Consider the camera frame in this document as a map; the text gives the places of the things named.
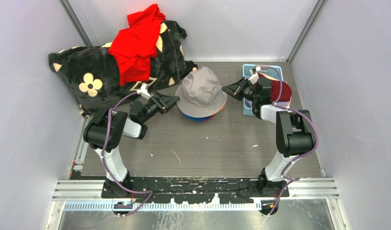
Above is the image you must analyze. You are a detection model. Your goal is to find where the dark red hat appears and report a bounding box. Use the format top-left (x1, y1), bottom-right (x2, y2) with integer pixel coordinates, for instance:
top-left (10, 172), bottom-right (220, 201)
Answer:
top-left (258, 72), bottom-right (292, 103)

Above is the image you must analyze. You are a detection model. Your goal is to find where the light blue plastic basket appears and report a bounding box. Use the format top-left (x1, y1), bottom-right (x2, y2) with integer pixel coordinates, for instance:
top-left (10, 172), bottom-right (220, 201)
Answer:
top-left (242, 64), bottom-right (291, 115)

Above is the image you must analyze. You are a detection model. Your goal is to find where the grey bucket hat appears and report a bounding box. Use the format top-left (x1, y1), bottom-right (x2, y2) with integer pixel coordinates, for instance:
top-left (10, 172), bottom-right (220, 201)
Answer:
top-left (175, 67), bottom-right (227, 117)

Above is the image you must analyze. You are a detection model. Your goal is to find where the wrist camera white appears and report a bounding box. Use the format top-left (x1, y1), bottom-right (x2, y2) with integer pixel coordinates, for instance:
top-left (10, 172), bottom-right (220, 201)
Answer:
top-left (136, 83), bottom-right (151, 100)
top-left (249, 66), bottom-right (261, 85)

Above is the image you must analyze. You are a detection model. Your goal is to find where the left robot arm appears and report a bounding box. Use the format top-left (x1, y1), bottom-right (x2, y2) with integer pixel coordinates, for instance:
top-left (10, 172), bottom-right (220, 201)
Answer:
top-left (83, 90), bottom-right (180, 198)

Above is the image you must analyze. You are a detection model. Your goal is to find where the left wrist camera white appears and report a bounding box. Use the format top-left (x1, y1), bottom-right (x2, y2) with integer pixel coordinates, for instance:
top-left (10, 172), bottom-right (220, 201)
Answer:
top-left (136, 83), bottom-right (151, 100)

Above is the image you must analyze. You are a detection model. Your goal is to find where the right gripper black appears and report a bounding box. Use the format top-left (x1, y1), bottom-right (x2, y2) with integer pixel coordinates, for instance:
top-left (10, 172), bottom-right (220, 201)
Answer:
top-left (221, 77), bottom-right (258, 103)

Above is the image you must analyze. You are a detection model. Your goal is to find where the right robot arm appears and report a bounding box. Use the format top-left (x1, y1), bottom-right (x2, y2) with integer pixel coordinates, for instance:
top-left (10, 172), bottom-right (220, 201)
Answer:
top-left (222, 77), bottom-right (317, 197)

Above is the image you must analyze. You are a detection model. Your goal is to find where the aluminium rail frame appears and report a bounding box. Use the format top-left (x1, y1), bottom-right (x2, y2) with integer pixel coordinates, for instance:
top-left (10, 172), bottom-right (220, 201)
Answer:
top-left (52, 178), bottom-right (340, 211)

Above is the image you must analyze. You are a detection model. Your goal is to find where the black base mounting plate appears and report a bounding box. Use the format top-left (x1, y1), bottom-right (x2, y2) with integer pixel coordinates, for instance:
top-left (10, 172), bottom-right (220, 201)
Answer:
top-left (101, 177), bottom-right (289, 204)

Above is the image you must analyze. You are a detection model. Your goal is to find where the black floral plush blanket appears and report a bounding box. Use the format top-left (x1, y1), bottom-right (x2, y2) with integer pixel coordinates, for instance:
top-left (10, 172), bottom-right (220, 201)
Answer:
top-left (48, 21), bottom-right (198, 116)

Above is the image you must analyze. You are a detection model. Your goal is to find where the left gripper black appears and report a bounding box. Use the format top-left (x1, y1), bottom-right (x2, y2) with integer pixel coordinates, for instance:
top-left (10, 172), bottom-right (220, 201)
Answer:
top-left (141, 91), bottom-right (179, 124)

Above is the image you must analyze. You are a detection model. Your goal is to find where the red cloth on blanket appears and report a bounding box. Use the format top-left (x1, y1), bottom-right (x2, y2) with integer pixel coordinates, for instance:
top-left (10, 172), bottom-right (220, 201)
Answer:
top-left (108, 4), bottom-right (166, 86)

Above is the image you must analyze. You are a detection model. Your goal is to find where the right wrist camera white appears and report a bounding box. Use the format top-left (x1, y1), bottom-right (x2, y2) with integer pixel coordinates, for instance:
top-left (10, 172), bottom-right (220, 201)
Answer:
top-left (249, 66), bottom-right (261, 85)

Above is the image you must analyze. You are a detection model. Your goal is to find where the blue bucket hat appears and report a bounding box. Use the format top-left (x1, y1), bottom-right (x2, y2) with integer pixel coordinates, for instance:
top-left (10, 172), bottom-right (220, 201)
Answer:
top-left (180, 110), bottom-right (216, 122)

